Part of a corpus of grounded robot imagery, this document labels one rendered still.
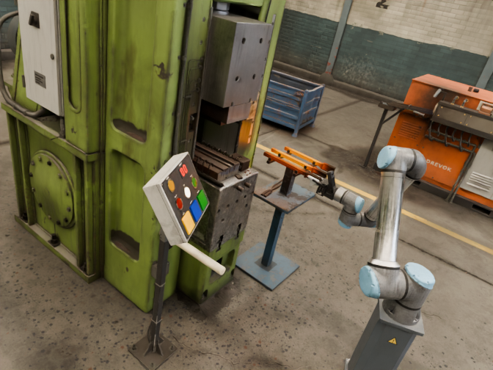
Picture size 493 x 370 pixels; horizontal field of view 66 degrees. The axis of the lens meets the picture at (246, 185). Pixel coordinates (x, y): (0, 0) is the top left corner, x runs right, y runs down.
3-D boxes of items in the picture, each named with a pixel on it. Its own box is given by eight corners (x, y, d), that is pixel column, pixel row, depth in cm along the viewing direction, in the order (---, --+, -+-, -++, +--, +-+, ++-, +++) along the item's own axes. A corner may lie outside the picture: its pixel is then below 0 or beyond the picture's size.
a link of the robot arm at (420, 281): (428, 309, 185) (444, 283, 177) (397, 307, 182) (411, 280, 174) (414, 287, 199) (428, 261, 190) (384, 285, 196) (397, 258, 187)
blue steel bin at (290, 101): (314, 126, 633) (326, 84, 599) (296, 138, 570) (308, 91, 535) (254, 105, 678) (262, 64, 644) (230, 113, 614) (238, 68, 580)
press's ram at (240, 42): (265, 98, 216) (280, 24, 197) (223, 108, 187) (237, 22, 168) (210, 78, 235) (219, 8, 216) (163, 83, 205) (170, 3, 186)
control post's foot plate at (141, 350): (180, 349, 220) (181, 338, 216) (150, 374, 203) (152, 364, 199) (154, 327, 230) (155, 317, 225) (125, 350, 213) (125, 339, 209)
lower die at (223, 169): (237, 173, 227) (240, 161, 223) (216, 183, 212) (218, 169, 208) (187, 147, 246) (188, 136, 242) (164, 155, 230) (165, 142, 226)
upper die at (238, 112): (248, 118, 210) (252, 101, 206) (226, 124, 195) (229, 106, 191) (193, 95, 229) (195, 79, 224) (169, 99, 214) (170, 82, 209)
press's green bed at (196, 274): (233, 280, 279) (245, 228, 256) (199, 307, 250) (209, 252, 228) (180, 244, 303) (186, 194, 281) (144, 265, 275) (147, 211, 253)
